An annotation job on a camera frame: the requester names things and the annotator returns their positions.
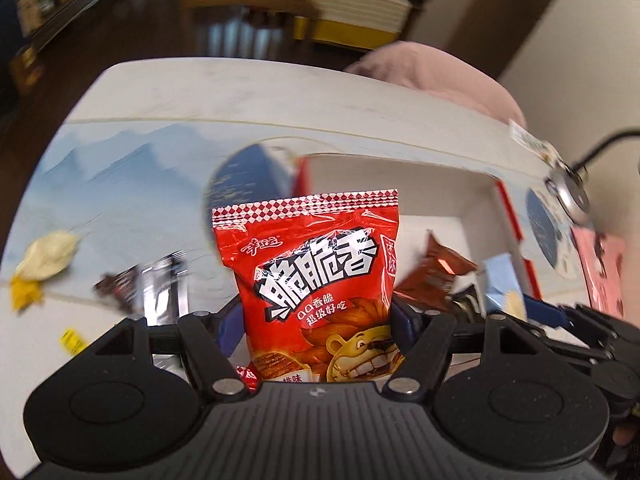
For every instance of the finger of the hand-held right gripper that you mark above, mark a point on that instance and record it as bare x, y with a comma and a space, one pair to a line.
545, 312

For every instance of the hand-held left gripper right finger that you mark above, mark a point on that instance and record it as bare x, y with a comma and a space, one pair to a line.
402, 327

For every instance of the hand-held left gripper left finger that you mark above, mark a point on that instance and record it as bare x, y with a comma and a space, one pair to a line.
227, 327

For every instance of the light blue snack packet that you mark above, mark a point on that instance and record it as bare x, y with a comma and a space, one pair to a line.
502, 280

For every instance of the brown red foil snack bag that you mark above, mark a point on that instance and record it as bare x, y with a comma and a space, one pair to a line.
435, 270

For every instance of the small dark snack packet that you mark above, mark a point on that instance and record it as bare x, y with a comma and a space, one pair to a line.
467, 305

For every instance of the silver black snack packet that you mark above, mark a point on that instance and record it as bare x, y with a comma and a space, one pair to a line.
162, 295

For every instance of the red lion print snack bag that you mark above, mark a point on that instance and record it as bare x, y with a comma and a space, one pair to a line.
305, 270

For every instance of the dark brown snack packet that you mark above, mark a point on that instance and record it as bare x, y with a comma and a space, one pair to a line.
117, 287

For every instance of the red cardboard box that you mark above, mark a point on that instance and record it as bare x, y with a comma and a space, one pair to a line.
400, 175

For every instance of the yellow blue cartoon candy packet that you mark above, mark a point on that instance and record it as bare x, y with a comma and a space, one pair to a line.
72, 342

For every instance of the pale yellow snack packet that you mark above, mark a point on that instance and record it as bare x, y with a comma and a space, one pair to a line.
47, 255

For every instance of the orange yellow snack packet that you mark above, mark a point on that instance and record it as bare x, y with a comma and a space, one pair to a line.
27, 295

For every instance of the person's right hand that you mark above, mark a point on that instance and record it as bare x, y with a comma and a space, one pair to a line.
622, 435

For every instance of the pink cloth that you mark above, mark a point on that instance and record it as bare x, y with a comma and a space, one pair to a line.
600, 265

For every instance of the silver desk lamp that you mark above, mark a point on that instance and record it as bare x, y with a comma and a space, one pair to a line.
570, 195

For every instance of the blue mountain print table mat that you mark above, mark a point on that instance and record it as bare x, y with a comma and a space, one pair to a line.
125, 175

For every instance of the yellow bench with cream cover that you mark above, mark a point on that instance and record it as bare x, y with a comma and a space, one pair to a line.
350, 10

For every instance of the wooden dining chair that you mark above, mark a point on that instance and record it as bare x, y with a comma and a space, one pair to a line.
250, 0

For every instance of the brown paper bag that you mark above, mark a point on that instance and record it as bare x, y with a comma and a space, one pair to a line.
25, 67

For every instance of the long television cabinet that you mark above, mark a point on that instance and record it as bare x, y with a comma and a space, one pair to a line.
75, 5

